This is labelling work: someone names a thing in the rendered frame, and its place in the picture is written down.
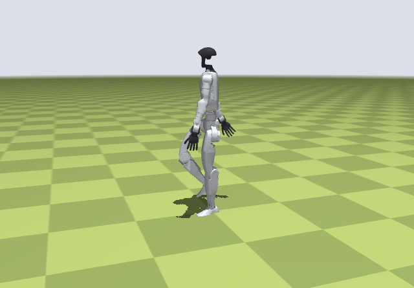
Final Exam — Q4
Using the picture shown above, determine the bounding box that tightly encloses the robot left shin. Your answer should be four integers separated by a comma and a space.
204, 169, 219, 210

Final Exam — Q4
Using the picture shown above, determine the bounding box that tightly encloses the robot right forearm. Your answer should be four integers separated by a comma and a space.
213, 103, 224, 122

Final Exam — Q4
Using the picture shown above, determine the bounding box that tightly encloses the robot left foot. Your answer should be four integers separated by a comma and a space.
197, 206, 219, 217

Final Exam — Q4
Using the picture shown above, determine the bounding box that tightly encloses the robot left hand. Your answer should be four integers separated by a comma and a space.
184, 126, 200, 151

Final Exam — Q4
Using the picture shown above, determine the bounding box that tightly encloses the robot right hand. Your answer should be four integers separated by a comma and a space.
217, 117, 235, 137

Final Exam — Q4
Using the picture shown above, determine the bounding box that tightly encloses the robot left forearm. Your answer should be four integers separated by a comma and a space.
193, 100, 206, 133

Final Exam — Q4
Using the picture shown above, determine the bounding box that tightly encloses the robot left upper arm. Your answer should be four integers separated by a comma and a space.
197, 74, 213, 107

